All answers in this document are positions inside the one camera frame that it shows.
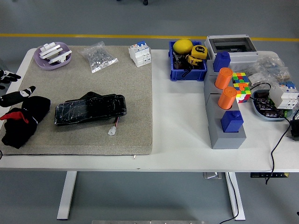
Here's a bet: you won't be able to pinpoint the thin black wire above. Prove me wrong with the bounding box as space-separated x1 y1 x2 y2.
249 83 272 100

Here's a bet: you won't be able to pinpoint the small yellow black tape measure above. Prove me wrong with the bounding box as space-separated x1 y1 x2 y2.
186 55 204 66

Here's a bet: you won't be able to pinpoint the orange cylinder peg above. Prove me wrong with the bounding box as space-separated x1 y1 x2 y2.
218 86 237 110
214 67 234 90

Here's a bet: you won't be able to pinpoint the clear bag of small parts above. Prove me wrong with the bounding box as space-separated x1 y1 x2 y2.
254 56 292 83

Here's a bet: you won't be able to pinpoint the colourful puzzle cube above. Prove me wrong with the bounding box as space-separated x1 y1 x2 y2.
233 83 252 104
232 72 249 86

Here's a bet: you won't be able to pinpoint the black power cable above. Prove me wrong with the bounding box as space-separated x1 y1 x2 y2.
265 118 292 185

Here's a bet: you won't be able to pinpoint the black electronic modules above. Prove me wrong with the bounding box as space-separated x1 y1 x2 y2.
256 91 285 117

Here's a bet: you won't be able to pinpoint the blue square peg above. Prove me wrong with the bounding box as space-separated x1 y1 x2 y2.
221 111 244 133
214 51 231 72

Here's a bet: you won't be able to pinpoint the white component in clear bag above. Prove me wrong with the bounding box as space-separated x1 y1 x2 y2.
247 71 266 86

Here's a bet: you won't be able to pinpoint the metal bracket under table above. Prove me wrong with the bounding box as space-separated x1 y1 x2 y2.
203 172 222 180

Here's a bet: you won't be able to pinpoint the clear bag of metal nuts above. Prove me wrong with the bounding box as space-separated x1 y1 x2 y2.
78 41 119 74

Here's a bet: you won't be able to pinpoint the blue plastic bin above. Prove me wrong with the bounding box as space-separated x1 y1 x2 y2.
168 41 208 82

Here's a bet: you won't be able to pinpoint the white plastic part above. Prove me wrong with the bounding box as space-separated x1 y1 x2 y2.
48 49 72 65
38 42 64 59

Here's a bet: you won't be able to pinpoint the small black tool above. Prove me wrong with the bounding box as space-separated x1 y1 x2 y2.
181 64 195 78

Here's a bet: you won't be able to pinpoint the grey distribution box clear lid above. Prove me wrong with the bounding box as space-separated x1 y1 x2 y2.
204 35 260 72

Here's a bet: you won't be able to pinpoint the large white circuit breaker block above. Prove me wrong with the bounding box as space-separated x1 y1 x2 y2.
268 80 299 110

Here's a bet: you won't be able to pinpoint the black handled screwdriver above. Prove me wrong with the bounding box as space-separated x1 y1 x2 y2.
172 50 181 69

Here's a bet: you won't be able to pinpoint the black floor cable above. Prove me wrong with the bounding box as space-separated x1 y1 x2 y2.
219 172 239 224

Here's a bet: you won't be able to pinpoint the white table leg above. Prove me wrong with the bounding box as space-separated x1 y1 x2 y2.
225 172 246 221
57 171 78 220

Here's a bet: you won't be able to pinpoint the grey peg block base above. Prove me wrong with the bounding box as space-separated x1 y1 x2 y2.
203 58 248 150

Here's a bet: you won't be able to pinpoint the purple plastic dish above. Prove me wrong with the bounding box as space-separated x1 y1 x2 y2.
34 42 72 70

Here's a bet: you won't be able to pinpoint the black power adapter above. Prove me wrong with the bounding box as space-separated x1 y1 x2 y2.
289 116 299 142

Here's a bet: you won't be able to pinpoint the yellow ball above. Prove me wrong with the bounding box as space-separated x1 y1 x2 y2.
172 39 193 55

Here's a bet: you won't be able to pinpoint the light blue tray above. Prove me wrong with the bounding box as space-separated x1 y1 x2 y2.
251 88 294 122

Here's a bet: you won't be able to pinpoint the white circuit breaker blue switch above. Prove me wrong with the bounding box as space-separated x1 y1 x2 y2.
128 41 152 68

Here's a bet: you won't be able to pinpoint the black table control panel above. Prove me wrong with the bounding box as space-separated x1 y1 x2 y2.
250 172 290 178

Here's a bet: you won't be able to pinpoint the grey-brown mat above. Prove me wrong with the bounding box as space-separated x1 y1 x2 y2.
0 45 154 156

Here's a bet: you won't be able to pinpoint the black rag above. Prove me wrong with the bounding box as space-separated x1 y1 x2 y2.
1 95 51 149

